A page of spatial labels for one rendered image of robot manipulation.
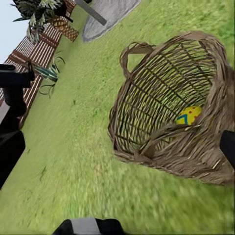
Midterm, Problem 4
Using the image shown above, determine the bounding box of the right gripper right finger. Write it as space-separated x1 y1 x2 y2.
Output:
219 130 235 169

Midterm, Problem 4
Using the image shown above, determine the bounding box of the wicker basket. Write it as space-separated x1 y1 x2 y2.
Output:
108 30 235 187

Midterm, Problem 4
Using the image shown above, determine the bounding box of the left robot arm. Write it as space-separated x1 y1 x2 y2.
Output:
0 60 36 136

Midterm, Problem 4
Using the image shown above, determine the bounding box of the easter egg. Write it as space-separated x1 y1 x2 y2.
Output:
176 106 203 125

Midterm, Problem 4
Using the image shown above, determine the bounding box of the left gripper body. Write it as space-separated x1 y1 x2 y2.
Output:
0 72 31 100

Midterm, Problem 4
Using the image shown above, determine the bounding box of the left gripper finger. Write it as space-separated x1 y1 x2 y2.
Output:
22 60 36 82

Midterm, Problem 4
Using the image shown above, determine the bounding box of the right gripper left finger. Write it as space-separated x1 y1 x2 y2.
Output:
0 130 25 188

